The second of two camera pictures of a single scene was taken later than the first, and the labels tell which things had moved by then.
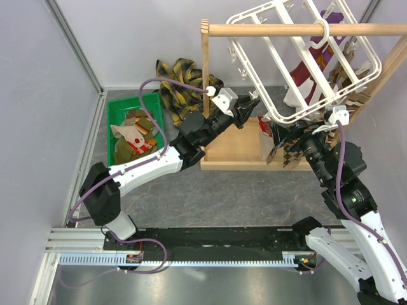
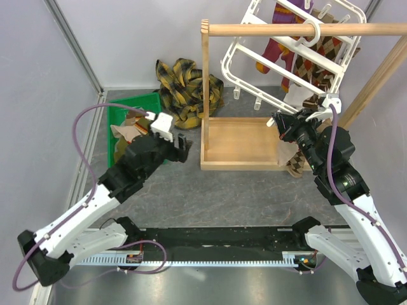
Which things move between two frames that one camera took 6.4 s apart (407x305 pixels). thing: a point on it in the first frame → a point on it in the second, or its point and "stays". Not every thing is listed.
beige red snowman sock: x=134 y=139 stays
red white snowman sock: x=266 y=137 → x=285 y=151
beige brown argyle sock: x=289 y=156 → x=296 y=164
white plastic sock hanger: x=358 y=84 → x=303 y=12
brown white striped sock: x=352 y=97 → x=311 y=101
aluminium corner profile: x=74 y=46 stays
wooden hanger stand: x=234 y=143 stays
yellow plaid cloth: x=179 y=99 stays
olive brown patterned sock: x=140 y=119 stays
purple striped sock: x=332 y=18 → x=282 y=14
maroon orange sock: x=301 y=74 → x=274 y=51
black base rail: x=205 y=240 stays
